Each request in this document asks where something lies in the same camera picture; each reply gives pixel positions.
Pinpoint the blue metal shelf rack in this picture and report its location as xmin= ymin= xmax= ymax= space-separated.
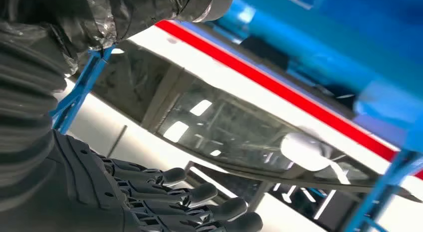
xmin=49 ymin=0 xmax=423 ymax=232

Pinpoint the dark glass panel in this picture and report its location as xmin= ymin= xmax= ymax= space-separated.
xmin=91 ymin=38 xmax=423 ymax=205

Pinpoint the red stripe band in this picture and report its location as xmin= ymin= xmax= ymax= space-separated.
xmin=154 ymin=19 xmax=423 ymax=181

